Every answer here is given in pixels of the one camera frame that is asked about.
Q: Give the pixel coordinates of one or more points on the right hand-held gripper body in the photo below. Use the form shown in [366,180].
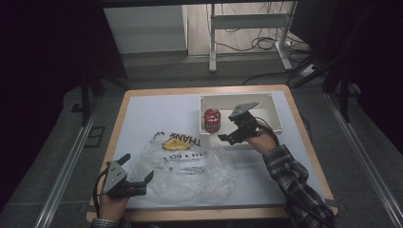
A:
[244,125]

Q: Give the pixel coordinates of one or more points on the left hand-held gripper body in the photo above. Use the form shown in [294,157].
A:
[118,185]

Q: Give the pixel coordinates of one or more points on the red can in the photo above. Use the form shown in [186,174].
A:
[212,122]

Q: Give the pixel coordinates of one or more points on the white plastic box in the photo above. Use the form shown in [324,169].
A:
[269,107]

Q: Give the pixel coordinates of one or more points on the clear printed plastic bag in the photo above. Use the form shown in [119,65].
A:
[190,180]

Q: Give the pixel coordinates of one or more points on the person's left hand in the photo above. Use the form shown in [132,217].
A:
[112,207]

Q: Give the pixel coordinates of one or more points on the person's right hand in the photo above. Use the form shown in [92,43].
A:
[263,142]

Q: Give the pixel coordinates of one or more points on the pale table mat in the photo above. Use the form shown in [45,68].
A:
[152,110]

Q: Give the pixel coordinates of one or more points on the black metal stand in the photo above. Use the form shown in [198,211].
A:
[85,101]
[343,79]

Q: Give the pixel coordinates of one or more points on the white power strip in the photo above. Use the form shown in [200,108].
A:
[308,70]

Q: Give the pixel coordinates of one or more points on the white cabinet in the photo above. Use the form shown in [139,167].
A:
[145,30]

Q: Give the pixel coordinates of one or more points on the aluminium floor rail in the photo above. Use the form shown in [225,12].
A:
[66,171]
[364,155]

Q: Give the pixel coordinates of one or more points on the white desk frame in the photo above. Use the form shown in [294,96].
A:
[250,21]

